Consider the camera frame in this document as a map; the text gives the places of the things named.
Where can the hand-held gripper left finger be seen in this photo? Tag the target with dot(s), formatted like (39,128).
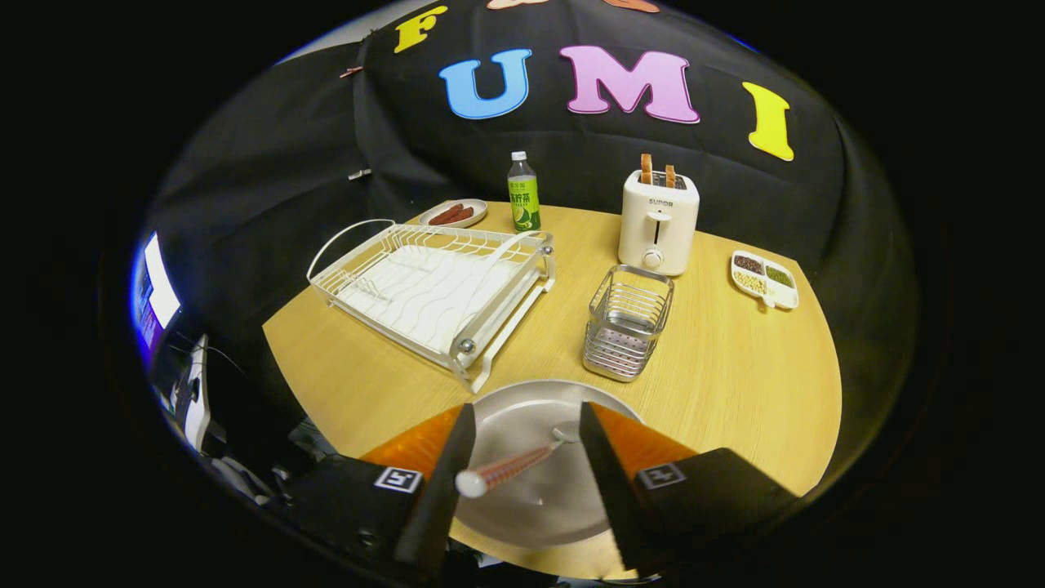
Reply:
(437,490)

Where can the toast slice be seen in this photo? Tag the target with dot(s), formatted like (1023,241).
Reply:
(647,169)
(670,176)

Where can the white plate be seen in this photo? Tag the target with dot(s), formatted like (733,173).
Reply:
(531,514)

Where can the small sausage plate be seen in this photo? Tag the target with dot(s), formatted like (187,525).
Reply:
(478,206)

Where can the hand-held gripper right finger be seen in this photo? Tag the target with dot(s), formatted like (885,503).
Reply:
(612,482)

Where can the white toaster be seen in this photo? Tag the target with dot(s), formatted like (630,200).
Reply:
(669,229)

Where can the black backdrop cloth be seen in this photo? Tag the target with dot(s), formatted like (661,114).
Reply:
(286,163)

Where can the red clip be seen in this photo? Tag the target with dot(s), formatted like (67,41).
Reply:
(351,71)

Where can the divided white bean dish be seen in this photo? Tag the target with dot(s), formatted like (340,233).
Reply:
(763,278)

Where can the green label drink bottle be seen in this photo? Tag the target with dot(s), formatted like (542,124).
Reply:
(523,200)

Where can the brown sausage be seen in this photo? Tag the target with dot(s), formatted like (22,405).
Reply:
(445,215)
(463,216)

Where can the computer screen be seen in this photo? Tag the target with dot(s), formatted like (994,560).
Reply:
(159,282)

